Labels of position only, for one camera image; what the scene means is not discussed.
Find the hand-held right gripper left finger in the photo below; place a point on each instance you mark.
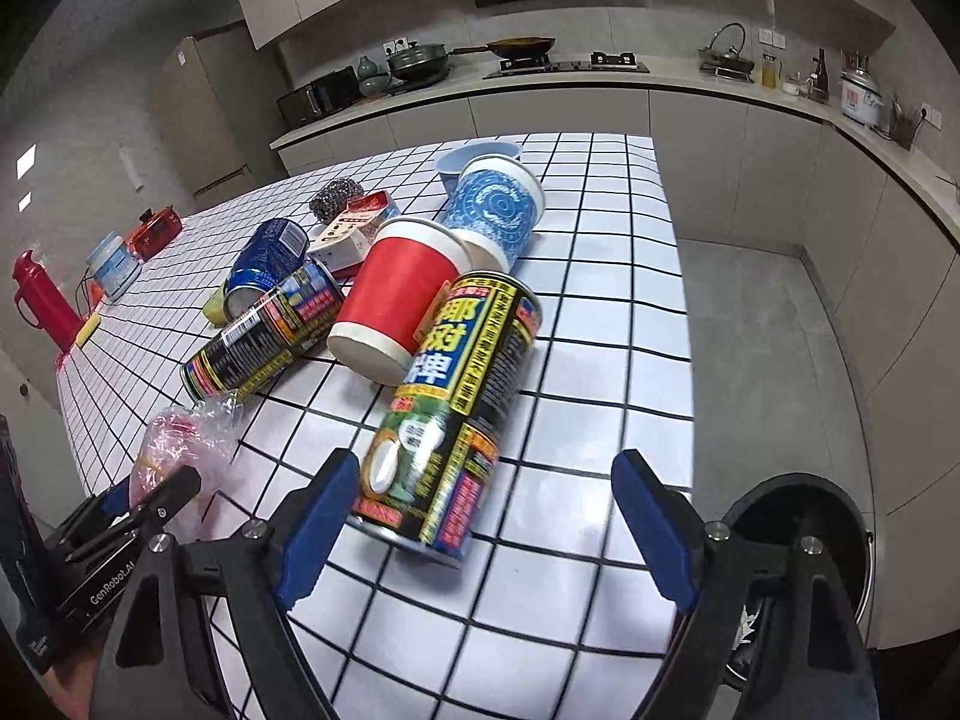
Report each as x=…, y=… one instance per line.
x=322, y=510

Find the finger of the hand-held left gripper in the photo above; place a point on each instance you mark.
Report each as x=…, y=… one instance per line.
x=169, y=502
x=112, y=502

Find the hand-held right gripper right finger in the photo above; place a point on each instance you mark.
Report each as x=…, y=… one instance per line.
x=652, y=525

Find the clear pink plastic bag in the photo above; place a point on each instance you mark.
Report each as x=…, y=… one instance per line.
x=187, y=442

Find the large yellow black drink can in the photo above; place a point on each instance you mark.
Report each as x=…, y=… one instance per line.
x=450, y=405

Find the large yellow sponge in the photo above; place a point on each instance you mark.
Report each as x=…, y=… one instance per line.
x=216, y=307

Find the black trash bin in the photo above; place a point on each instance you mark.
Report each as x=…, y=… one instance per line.
x=855, y=540

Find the red paper cup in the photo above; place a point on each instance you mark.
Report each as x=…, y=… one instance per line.
x=390, y=292

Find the blue drink can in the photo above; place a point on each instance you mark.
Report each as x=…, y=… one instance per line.
x=259, y=262

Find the white red milk carton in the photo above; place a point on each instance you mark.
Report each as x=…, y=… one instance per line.
x=341, y=240

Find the blue patterned paper cup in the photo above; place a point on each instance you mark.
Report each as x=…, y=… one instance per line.
x=495, y=202

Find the small yellow green sponge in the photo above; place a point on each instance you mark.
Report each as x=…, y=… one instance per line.
x=90, y=330

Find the red thermos flask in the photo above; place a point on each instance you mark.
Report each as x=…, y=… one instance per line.
x=45, y=300

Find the plastic jar with blue label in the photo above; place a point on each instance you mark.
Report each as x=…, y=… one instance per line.
x=112, y=266

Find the red container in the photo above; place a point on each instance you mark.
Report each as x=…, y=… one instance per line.
x=154, y=232

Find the steel wool scrubber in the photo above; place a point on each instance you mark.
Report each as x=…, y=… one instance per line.
x=337, y=199

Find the light blue bowl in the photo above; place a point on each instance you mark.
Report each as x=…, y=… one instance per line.
x=454, y=161

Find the grey refrigerator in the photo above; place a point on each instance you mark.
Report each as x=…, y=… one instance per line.
x=199, y=120

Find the microwave oven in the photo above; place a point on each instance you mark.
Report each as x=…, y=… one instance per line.
x=319, y=97

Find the grey kitchen counter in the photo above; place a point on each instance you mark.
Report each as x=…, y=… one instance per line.
x=562, y=109

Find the green ceramic teapot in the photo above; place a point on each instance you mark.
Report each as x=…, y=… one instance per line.
x=373, y=75

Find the dark pot with lid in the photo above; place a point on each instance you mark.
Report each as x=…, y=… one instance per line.
x=416, y=64

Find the yellow oil bottle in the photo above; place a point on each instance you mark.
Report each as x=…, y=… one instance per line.
x=770, y=75

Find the black gas stove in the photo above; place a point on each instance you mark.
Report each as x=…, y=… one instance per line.
x=570, y=66

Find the dark utensil holder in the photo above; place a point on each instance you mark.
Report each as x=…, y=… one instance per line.
x=904, y=131

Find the dark glass bottle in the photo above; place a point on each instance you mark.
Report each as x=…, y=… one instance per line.
x=820, y=82

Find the white rice cooker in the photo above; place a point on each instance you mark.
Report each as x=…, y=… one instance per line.
x=861, y=97

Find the black wok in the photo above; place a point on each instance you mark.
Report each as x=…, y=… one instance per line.
x=525, y=47

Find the white wall socket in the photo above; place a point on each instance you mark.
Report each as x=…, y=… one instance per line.
x=401, y=45
x=771, y=37

